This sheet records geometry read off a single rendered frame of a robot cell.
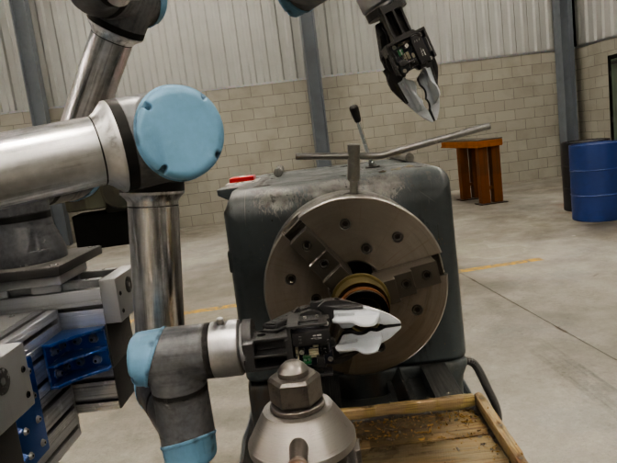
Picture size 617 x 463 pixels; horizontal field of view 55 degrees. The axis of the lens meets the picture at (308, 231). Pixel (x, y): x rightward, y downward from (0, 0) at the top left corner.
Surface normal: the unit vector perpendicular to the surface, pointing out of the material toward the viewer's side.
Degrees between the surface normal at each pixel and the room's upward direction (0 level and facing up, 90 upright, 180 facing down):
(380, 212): 90
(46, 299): 90
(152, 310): 87
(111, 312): 90
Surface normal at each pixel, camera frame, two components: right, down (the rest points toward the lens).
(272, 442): -0.52, -0.33
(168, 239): 0.70, 0.06
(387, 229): 0.00, 0.15
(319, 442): 0.26, -0.41
